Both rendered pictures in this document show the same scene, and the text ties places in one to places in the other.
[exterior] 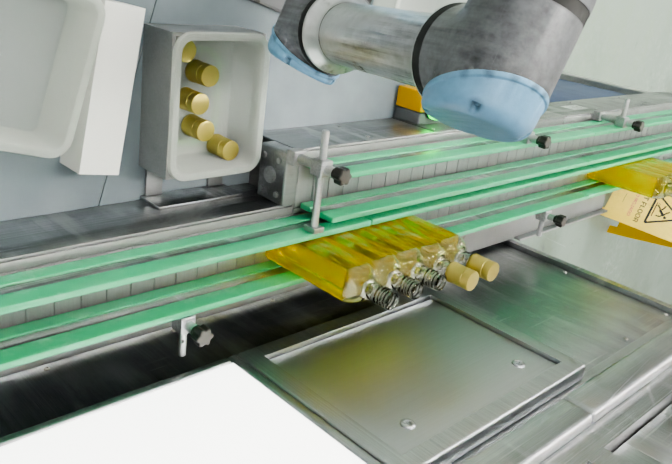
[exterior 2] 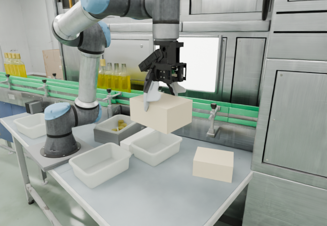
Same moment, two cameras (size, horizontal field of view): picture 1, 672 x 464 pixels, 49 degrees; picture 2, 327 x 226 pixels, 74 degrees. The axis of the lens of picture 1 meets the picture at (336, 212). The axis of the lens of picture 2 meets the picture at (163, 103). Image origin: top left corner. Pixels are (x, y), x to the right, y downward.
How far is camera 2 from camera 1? 0.78 m
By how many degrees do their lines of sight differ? 39
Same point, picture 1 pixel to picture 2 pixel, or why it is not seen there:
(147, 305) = not seen: hidden behind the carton
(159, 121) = (133, 129)
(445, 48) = (99, 42)
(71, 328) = not seen: hidden behind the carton
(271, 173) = (116, 111)
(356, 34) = (94, 84)
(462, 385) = (123, 47)
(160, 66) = (124, 135)
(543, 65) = not seen: hidden behind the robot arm
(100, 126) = (147, 131)
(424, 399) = (133, 49)
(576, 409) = (110, 27)
